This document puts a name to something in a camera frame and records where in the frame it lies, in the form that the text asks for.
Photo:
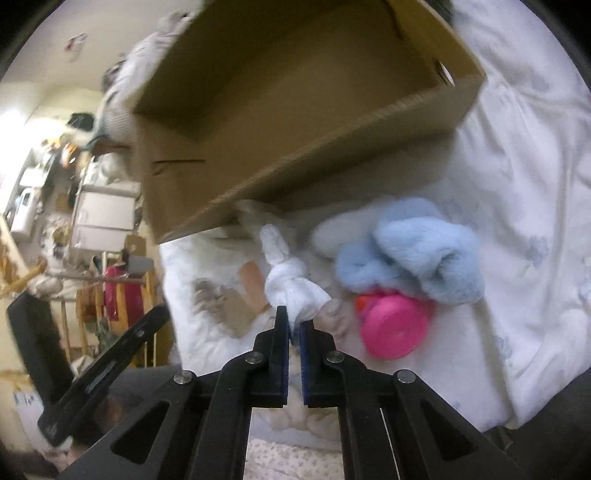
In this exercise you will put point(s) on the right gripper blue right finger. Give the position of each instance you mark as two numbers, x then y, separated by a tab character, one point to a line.
321	382

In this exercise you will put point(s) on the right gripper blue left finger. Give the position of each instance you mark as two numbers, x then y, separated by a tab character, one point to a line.
269	378

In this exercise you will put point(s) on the white knotted cloth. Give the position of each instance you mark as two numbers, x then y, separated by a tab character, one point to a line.
287	284

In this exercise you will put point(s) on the pink plastic toy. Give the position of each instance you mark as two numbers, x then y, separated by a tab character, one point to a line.
393	325

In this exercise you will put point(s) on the light blue plush toy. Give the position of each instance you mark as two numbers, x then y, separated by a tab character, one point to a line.
406	246

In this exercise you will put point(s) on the white drawer cabinet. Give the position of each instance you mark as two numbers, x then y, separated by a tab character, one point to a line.
100	223

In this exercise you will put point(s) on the brown cardboard box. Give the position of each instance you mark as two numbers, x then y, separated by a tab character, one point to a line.
257	98

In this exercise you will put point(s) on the white bear print duvet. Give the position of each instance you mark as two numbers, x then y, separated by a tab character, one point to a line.
517	173

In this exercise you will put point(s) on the striped grey pillow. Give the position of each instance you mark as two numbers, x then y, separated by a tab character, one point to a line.
135	70

